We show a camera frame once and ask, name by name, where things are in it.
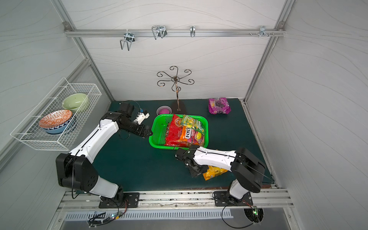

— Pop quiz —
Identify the horizontal aluminium rail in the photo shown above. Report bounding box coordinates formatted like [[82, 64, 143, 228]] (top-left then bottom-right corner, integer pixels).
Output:
[[64, 28, 286, 38]]

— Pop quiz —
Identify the green tea snack packet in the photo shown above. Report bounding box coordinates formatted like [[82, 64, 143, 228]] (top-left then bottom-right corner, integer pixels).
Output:
[[181, 115, 206, 134]]

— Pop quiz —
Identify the left base cable bundle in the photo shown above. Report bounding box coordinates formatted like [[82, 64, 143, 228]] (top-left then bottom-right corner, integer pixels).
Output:
[[87, 198, 128, 228]]

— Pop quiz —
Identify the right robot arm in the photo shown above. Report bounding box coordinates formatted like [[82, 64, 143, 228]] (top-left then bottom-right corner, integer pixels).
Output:
[[175, 145, 265, 205]]

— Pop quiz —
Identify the metal jewelry tree stand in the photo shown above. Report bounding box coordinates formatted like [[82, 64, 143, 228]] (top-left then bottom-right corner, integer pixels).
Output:
[[156, 66, 195, 115]]

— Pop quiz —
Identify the yellow mango candy bag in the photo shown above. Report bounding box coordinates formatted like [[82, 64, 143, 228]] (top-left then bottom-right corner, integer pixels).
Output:
[[203, 166, 228, 181]]

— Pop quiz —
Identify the aluminium front frame rail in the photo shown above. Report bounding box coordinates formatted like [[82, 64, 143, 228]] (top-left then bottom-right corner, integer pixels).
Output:
[[57, 188, 294, 212]]

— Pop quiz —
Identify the purple snack bag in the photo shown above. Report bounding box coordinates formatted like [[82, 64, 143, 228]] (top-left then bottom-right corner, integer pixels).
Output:
[[209, 98, 231, 115]]

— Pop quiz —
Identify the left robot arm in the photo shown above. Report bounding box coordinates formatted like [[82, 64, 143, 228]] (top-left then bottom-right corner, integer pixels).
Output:
[[56, 103, 153, 203]]

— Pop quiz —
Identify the right base black cable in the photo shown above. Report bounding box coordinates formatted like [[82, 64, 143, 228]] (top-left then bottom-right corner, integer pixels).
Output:
[[211, 188, 264, 229]]

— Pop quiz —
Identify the red candy bag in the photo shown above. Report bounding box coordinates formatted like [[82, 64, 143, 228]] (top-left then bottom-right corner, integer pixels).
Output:
[[165, 115, 190, 147]]

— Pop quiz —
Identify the orange snack packet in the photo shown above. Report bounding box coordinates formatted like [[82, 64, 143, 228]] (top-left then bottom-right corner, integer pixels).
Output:
[[178, 126, 205, 147]]

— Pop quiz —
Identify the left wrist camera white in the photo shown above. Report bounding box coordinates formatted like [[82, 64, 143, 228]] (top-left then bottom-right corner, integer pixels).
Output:
[[133, 109, 150, 125]]

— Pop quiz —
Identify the green plastic basket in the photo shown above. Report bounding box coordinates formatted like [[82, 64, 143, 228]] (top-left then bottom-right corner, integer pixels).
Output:
[[149, 114, 209, 150]]

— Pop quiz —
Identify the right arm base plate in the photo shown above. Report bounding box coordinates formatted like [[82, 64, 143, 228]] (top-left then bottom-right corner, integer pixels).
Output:
[[212, 191, 254, 207]]

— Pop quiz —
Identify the white wire wall basket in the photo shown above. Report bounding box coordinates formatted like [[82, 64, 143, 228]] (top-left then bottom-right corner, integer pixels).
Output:
[[11, 78, 102, 150]]

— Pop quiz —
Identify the blue bowl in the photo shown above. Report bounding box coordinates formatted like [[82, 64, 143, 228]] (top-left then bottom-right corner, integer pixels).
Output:
[[44, 120, 76, 135]]

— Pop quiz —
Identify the looped metal hook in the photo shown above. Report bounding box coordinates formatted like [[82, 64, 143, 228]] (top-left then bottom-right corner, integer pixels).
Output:
[[151, 25, 167, 40]]

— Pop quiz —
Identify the small metal hook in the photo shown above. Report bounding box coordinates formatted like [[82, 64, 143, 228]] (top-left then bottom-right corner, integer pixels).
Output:
[[190, 25, 196, 37]]

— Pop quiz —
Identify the right metal bracket hook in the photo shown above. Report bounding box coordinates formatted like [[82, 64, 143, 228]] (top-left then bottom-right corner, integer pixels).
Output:
[[249, 26, 275, 37]]

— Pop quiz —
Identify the orange patterned bowl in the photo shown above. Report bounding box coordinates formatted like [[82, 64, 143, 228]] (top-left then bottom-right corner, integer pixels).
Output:
[[38, 110, 72, 129]]

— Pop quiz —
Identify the double prong metal hook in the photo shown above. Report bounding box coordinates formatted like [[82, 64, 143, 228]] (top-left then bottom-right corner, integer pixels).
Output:
[[120, 31, 135, 51]]

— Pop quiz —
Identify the small pink bowl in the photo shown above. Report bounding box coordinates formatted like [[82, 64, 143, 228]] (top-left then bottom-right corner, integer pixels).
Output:
[[156, 105, 172, 116]]

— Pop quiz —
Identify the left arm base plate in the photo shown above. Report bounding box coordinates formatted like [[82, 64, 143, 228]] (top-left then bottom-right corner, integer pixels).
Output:
[[98, 192, 140, 209]]

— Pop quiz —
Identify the light green ceramic bowl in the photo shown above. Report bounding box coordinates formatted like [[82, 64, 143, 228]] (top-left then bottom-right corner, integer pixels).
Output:
[[62, 93, 90, 114]]

